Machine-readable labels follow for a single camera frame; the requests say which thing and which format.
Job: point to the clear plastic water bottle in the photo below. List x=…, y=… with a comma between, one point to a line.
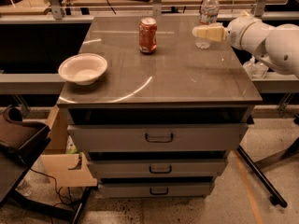
x=209, y=12

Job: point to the grey drawer cabinet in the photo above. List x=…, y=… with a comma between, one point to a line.
x=178, y=84

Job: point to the bottom grey drawer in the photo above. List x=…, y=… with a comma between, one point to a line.
x=154, y=190

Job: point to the grey drawer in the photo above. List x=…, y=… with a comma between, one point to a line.
x=156, y=168
x=154, y=190
x=157, y=138

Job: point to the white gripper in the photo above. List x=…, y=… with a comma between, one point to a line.
x=237, y=34

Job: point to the dark brown chair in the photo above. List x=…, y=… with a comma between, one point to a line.
x=21, y=143

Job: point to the clear pump bottle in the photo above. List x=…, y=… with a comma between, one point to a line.
x=260, y=70
x=250, y=67

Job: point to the clear pump bottle left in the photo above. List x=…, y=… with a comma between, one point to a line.
x=250, y=67

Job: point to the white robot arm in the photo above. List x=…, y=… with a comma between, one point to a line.
x=276, y=47

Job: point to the cardboard box piece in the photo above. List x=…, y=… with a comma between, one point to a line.
x=70, y=170

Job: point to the orange soda can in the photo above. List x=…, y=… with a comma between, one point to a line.
x=147, y=35

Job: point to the black floor stand leg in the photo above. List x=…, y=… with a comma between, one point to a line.
x=275, y=197

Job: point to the clear pump bottle right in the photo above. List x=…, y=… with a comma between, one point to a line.
x=260, y=70

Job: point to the middle grey drawer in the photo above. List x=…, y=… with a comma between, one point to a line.
x=156, y=168

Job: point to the white paper bowl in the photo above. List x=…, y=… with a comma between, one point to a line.
x=83, y=69

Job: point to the top grey drawer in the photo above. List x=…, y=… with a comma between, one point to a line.
x=157, y=138

